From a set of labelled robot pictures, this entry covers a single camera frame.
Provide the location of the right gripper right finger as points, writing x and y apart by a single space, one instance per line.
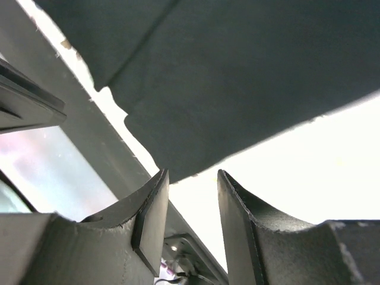
264 245

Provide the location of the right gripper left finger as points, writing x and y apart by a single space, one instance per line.
121 244

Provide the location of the black t shirt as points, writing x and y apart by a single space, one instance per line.
202 80

